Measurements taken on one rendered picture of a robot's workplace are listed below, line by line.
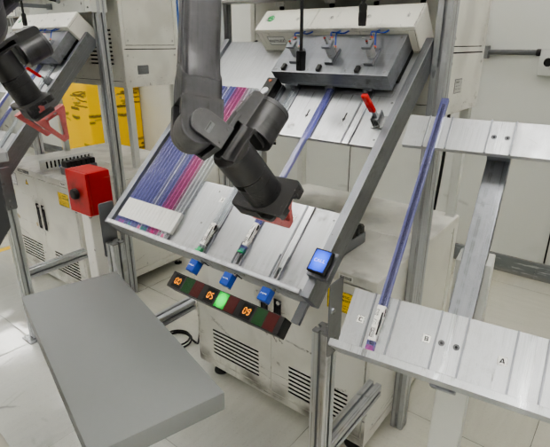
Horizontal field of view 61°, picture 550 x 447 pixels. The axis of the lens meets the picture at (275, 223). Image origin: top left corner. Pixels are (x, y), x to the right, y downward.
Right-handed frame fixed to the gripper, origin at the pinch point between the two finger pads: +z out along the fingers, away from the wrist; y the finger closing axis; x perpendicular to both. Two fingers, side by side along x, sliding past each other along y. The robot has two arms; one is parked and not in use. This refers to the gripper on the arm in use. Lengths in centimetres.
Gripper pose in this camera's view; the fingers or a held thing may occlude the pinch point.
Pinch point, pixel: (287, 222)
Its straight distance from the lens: 79.3
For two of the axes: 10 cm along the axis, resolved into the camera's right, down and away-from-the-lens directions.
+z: 4.3, 5.1, 7.5
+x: -4.6, 8.4, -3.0
